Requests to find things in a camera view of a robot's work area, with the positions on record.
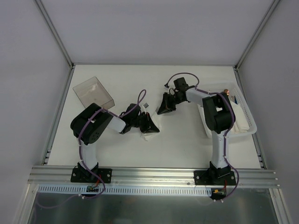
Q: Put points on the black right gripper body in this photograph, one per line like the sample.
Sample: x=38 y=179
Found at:
x=170 y=101

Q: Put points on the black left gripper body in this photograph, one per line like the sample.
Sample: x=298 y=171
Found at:
x=144 y=122

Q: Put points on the white paper napkin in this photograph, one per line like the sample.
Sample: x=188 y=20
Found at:
x=149 y=136

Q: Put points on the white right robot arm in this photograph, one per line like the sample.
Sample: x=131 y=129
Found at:
x=218 y=113

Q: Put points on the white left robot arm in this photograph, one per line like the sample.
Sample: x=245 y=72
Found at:
x=89 y=125

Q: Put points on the smoked clear plastic box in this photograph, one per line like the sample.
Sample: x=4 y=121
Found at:
x=92 y=91

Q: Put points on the folded white napkins stack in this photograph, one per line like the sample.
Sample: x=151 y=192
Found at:
x=241 y=124

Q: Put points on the white plastic basket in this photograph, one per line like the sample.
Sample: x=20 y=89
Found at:
x=235 y=95

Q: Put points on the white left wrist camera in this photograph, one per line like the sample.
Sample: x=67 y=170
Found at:
x=145 y=105

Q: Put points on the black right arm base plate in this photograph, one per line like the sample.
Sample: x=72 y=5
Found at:
x=202 y=177

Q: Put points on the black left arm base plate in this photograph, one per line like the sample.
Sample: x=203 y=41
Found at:
x=81 y=175

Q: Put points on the white slotted cable duct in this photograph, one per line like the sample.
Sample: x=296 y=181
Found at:
x=125 y=190

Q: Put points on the right aluminium frame post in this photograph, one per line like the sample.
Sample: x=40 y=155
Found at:
x=263 y=22

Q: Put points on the aluminium frame post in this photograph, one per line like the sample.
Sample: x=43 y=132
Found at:
x=46 y=17
x=263 y=22

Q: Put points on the left aluminium frame post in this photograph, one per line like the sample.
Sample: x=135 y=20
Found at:
x=46 y=17

